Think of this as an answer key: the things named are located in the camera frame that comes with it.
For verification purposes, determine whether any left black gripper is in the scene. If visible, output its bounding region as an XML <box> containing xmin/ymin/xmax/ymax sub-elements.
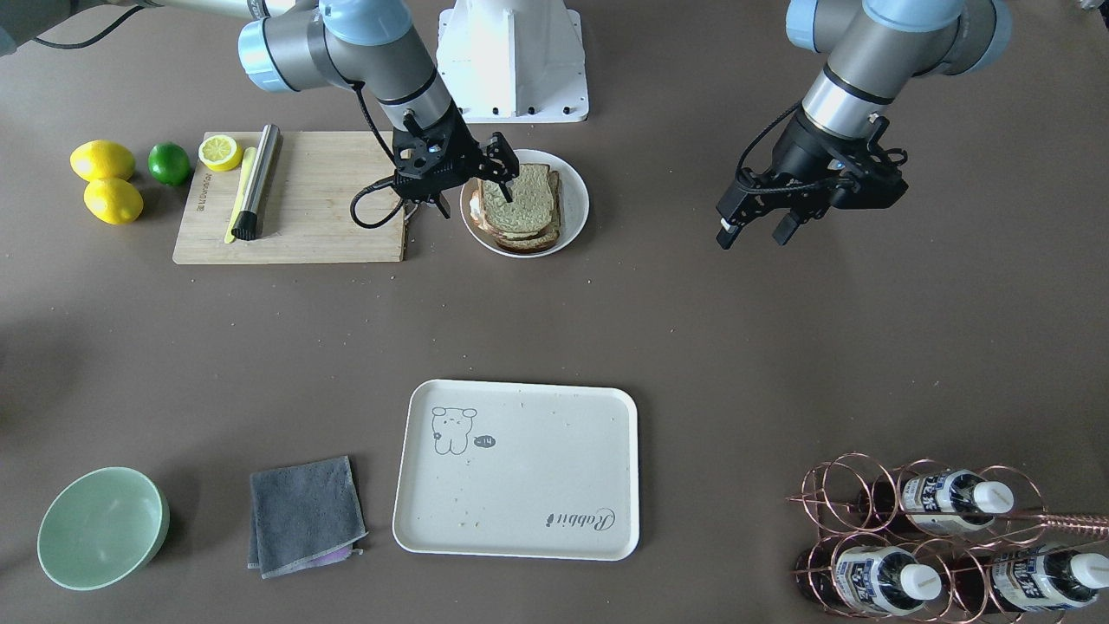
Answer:
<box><xmin>716</xmin><ymin>109</ymin><xmax>908</xmax><ymax>250</ymax></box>

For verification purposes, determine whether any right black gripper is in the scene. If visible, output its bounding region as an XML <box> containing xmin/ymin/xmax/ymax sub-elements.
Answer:
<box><xmin>391</xmin><ymin>109</ymin><xmax>520</xmax><ymax>218</ymax></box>

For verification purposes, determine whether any bread slice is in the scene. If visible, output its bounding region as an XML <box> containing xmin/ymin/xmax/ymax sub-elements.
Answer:
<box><xmin>486</xmin><ymin>168</ymin><xmax>562</xmax><ymax>253</ymax></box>
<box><xmin>477</xmin><ymin>165</ymin><xmax>555</xmax><ymax>241</ymax></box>

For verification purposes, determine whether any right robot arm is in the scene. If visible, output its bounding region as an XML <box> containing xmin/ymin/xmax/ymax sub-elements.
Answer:
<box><xmin>179</xmin><ymin>1</ymin><xmax>519</xmax><ymax>208</ymax></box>

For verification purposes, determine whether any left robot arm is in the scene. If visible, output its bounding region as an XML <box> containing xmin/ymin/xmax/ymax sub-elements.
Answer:
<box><xmin>718</xmin><ymin>1</ymin><xmax>1013</xmax><ymax>249</ymax></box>

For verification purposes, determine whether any cream rabbit tray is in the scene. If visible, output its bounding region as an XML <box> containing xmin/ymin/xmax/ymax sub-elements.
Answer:
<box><xmin>391</xmin><ymin>380</ymin><xmax>640</xmax><ymax>562</ymax></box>

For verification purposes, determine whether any fried egg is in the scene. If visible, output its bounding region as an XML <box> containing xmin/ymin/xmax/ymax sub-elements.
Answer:
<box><xmin>469</xmin><ymin>190</ymin><xmax>487</xmax><ymax>231</ymax></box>

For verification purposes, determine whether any bread slice on plate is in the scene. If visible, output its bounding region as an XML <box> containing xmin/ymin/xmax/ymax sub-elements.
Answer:
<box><xmin>486</xmin><ymin>168</ymin><xmax>562</xmax><ymax>253</ymax></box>

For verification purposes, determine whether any white round plate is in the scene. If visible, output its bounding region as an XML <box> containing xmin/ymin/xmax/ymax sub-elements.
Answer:
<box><xmin>459</xmin><ymin>149</ymin><xmax>590</xmax><ymax>259</ymax></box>

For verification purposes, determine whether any wooden cutting board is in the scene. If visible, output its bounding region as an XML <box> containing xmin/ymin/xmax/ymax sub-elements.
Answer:
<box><xmin>172</xmin><ymin>129</ymin><xmax>407</xmax><ymax>265</ymax></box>

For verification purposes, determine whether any steel muddler tool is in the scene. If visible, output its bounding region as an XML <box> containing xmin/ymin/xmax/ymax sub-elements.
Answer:
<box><xmin>232</xmin><ymin>124</ymin><xmax>281</xmax><ymax>241</ymax></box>

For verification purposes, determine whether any half lemon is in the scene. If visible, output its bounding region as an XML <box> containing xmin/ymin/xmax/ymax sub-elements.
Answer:
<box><xmin>199</xmin><ymin>134</ymin><xmax>244</xmax><ymax>172</ymax></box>

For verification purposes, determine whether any green lime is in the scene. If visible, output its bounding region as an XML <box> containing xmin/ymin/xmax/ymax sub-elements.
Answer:
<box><xmin>147</xmin><ymin>142</ymin><xmax>191</xmax><ymax>186</ymax></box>

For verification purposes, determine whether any tea bottle one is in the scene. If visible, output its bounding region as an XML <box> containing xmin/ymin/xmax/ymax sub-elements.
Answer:
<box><xmin>852</xmin><ymin>469</ymin><xmax>1015</xmax><ymax>538</ymax></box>

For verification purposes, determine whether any yellow lemon lower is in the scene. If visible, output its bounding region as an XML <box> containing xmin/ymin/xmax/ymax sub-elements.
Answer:
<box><xmin>83</xmin><ymin>178</ymin><xmax>144</xmax><ymax>224</ymax></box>

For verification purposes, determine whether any yellow lemon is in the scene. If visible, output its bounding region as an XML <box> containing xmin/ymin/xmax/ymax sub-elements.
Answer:
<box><xmin>68</xmin><ymin>140</ymin><xmax>136</xmax><ymax>182</ymax></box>
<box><xmin>83</xmin><ymin>178</ymin><xmax>144</xmax><ymax>224</ymax></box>

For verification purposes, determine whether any grey folded cloth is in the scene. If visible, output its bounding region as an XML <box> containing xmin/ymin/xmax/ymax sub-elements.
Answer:
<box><xmin>247</xmin><ymin>456</ymin><xmax>368</xmax><ymax>577</ymax></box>

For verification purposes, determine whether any tea bottle two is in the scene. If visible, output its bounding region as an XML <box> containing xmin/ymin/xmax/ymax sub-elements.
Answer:
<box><xmin>794</xmin><ymin>546</ymin><xmax>944</xmax><ymax>616</ymax></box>

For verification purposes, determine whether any yellow lemon upper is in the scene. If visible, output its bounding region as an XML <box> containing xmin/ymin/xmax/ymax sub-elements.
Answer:
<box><xmin>68</xmin><ymin>140</ymin><xmax>136</xmax><ymax>182</ymax></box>

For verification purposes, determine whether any tea bottle three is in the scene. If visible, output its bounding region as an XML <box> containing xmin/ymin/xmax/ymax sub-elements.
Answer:
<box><xmin>950</xmin><ymin>544</ymin><xmax>1108</xmax><ymax>614</ymax></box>

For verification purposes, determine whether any mint green bowl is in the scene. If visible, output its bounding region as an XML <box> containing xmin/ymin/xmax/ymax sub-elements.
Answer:
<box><xmin>35</xmin><ymin>466</ymin><xmax>171</xmax><ymax>591</ymax></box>

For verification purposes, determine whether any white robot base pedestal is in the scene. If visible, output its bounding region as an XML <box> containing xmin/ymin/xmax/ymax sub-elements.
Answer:
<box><xmin>436</xmin><ymin>1</ymin><xmax>590</xmax><ymax>124</ymax></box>

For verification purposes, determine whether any copper wire bottle rack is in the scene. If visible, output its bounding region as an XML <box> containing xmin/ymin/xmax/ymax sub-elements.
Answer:
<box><xmin>794</xmin><ymin>452</ymin><xmax>1106</xmax><ymax>623</ymax></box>

